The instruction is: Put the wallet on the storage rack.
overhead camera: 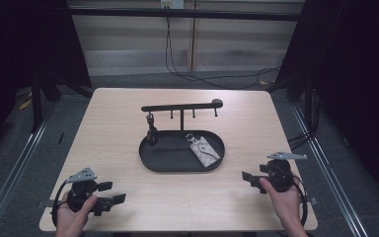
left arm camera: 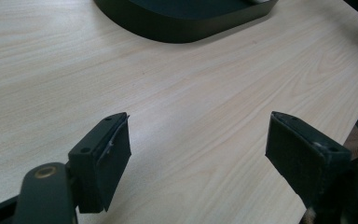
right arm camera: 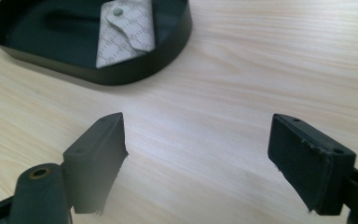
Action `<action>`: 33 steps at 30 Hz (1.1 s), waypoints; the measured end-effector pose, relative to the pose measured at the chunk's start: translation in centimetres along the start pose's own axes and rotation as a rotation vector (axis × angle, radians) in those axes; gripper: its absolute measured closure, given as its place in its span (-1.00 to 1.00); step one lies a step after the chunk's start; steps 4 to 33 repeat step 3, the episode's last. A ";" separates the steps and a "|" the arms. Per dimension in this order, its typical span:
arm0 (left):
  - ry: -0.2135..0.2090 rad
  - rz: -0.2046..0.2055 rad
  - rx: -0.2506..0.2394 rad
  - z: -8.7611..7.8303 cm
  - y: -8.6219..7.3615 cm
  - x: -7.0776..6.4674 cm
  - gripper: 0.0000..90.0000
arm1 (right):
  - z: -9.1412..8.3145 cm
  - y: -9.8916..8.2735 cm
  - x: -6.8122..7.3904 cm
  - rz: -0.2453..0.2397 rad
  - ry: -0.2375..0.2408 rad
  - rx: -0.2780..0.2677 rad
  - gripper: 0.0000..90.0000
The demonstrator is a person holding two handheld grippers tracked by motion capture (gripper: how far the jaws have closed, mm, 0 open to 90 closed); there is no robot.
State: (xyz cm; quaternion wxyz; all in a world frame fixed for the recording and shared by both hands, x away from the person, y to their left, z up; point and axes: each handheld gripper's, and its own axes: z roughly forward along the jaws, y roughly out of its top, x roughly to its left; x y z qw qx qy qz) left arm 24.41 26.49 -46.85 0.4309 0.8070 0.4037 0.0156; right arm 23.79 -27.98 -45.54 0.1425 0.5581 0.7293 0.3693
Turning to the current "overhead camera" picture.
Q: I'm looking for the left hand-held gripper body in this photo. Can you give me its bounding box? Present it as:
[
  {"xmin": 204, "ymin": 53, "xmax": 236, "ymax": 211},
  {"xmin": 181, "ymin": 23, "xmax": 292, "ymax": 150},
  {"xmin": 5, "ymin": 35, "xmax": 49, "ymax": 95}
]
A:
[{"xmin": 65, "ymin": 167, "xmax": 100, "ymax": 213}]

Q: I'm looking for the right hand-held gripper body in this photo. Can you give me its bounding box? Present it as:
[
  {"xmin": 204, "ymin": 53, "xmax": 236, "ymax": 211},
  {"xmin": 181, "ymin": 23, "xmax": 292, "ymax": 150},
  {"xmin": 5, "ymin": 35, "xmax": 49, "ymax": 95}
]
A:
[{"xmin": 261, "ymin": 151, "xmax": 309, "ymax": 194}]

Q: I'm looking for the grey key pouch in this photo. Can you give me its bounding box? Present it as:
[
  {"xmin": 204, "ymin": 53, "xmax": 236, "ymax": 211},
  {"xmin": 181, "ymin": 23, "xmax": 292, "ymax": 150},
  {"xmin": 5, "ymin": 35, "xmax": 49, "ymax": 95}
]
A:
[{"xmin": 186, "ymin": 132, "xmax": 222, "ymax": 169}]

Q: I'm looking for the black car key fob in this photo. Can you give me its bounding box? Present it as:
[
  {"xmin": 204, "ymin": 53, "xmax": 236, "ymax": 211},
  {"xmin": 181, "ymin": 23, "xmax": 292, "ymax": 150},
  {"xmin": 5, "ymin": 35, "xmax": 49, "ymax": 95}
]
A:
[{"xmin": 145, "ymin": 112, "xmax": 160, "ymax": 147}]

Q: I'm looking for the black key stand with tray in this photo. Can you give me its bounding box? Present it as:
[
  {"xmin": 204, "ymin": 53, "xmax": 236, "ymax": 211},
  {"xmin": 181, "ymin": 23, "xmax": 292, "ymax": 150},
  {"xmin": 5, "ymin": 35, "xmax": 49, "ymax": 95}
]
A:
[{"xmin": 138, "ymin": 98, "xmax": 226, "ymax": 174}]

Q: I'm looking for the person's right hand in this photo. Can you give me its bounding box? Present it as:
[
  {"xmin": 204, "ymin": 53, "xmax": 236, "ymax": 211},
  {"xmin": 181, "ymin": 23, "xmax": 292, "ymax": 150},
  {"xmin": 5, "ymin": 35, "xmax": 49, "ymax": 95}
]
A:
[{"xmin": 260, "ymin": 177, "xmax": 306, "ymax": 229}]

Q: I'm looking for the person's left hand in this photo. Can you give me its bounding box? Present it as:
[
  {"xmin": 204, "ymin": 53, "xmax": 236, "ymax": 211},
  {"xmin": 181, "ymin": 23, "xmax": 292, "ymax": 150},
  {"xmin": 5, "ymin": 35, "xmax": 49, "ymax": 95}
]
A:
[{"xmin": 55, "ymin": 192, "xmax": 99, "ymax": 237}]

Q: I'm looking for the black metal stand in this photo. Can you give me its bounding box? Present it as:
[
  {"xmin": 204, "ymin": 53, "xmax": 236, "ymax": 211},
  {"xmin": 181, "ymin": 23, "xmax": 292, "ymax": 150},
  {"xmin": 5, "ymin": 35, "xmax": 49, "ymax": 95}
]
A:
[{"xmin": 29, "ymin": 73, "xmax": 44, "ymax": 133}]

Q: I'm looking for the yellow tape scrap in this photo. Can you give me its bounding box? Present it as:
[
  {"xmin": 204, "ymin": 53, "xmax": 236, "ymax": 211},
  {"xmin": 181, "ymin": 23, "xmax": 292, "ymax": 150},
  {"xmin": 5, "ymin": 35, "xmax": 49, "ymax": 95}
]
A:
[{"xmin": 18, "ymin": 98, "xmax": 34, "ymax": 111}]

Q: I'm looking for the black curtain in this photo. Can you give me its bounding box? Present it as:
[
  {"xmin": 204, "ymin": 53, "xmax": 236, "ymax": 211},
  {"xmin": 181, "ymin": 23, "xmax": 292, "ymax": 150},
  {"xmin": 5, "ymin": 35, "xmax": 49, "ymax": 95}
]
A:
[
  {"xmin": 0, "ymin": 0, "xmax": 93, "ymax": 159},
  {"xmin": 275, "ymin": 0, "xmax": 379, "ymax": 205}
]

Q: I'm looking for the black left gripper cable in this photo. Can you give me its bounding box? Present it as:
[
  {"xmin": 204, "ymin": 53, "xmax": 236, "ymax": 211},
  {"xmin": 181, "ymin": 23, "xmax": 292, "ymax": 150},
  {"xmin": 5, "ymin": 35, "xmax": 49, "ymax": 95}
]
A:
[{"xmin": 51, "ymin": 180, "xmax": 69, "ymax": 227}]

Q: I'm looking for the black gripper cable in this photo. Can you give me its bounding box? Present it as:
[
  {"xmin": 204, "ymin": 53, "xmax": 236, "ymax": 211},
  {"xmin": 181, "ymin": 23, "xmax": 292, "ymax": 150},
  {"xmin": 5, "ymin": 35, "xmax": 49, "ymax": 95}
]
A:
[
  {"xmin": 51, "ymin": 180, "xmax": 69, "ymax": 227},
  {"xmin": 290, "ymin": 173, "xmax": 309, "ymax": 227}
]

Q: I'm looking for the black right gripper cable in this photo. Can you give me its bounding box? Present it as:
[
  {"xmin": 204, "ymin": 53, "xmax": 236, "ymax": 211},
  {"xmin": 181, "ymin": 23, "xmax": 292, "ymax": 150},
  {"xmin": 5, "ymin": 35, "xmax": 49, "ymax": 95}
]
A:
[{"xmin": 290, "ymin": 173, "xmax": 309, "ymax": 227}]

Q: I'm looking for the bundle of black floor cables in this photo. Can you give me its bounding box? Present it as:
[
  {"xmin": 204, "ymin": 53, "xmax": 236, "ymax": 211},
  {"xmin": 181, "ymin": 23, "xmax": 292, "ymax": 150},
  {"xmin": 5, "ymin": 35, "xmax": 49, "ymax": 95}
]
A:
[{"xmin": 287, "ymin": 90, "xmax": 321, "ymax": 151}]

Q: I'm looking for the aluminium floor rail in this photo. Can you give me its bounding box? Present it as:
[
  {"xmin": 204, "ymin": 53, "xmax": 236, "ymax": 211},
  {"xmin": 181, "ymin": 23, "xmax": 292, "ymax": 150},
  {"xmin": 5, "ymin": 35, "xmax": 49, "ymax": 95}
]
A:
[
  {"xmin": 290, "ymin": 103, "xmax": 370, "ymax": 237},
  {"xmin": 0, "ymin": 107, "xmax": 57, "ymax": 237}
]

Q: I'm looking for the long black wall cable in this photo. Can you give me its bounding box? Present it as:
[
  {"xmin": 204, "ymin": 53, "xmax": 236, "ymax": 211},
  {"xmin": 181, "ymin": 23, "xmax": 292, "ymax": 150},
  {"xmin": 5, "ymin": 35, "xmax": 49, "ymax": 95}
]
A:
[{"xmin": 164, "ymin": 16, "xmax": 281, "ymax": 91}]

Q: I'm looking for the black horizontal frame bar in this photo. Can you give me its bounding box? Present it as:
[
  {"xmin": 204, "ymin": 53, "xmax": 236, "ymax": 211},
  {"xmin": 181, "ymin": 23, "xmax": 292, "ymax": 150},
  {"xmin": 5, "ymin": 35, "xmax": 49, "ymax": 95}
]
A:
[{"xmin": 68, "ymin": 7, "xmax": 303, "ymax": 23}]

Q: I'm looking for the white wall outlet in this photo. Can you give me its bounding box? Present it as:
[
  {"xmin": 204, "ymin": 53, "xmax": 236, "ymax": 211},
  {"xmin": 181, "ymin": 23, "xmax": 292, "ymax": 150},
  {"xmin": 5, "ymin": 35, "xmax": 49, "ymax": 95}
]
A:
[{"xmin": 160, "ymin": 0, "xmax": 186, "ymax": 10}]

